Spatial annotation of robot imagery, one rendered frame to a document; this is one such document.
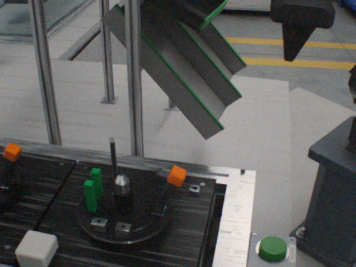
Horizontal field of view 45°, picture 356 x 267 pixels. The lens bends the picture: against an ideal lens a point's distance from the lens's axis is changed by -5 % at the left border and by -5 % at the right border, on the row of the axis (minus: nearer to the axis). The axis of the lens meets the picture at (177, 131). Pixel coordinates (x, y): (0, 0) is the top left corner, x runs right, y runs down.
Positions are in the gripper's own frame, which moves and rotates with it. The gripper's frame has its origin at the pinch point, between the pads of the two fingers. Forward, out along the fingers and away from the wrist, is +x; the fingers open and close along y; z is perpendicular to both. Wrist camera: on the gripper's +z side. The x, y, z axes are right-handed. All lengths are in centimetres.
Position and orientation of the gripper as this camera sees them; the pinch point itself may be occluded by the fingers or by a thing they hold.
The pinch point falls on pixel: (292, 33)
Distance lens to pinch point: 53.6
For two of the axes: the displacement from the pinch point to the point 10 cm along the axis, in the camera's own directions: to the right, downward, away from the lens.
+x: -0.3, 8.4, 5.4
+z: -9.8, -1.3, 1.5
